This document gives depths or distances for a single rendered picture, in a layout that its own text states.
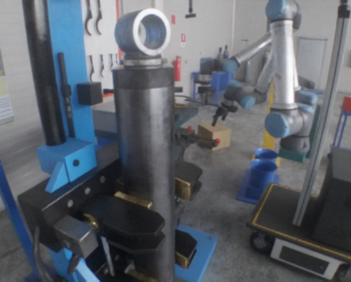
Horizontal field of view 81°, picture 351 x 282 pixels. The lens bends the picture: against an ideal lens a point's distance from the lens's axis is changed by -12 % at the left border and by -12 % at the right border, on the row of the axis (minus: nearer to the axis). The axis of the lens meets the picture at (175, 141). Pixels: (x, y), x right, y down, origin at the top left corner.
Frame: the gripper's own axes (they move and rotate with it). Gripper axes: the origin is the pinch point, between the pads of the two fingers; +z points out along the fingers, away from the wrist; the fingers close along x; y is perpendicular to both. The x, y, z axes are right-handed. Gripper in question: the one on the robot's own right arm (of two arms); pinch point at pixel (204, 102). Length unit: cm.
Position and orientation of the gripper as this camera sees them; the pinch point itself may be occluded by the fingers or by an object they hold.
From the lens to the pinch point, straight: 176.9
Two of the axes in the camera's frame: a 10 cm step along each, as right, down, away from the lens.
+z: 0.0, 9.2, 3.9
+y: 7.7, 2.5, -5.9
